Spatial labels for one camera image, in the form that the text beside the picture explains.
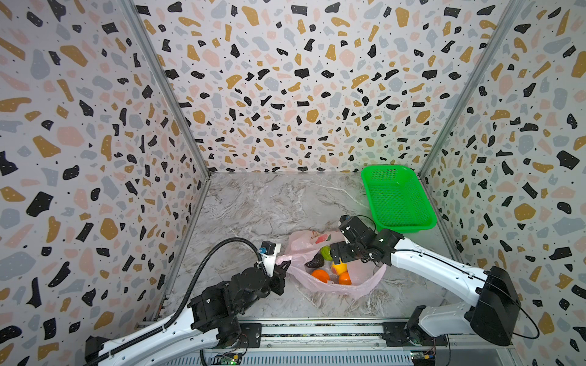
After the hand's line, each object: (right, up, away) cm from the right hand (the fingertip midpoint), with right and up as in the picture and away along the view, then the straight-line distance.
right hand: (340, 251), depth 81 cm
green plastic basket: (+33, +18, +33) cm, 50 cm away
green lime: (-6, 0, -3) cm, 6 cm away
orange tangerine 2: (+1, -10, 0) cm, 10 cm away
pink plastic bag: (-13, +2, -3) cm, 13 cm away
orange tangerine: (-7, -10, +2) cm, 12 cm away
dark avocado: (-8, -5, +4) cm, 11 cm away
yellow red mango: (0, -7, +2) cm, 7 cm away
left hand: (-16, -1, -12) cm, 20 cm away
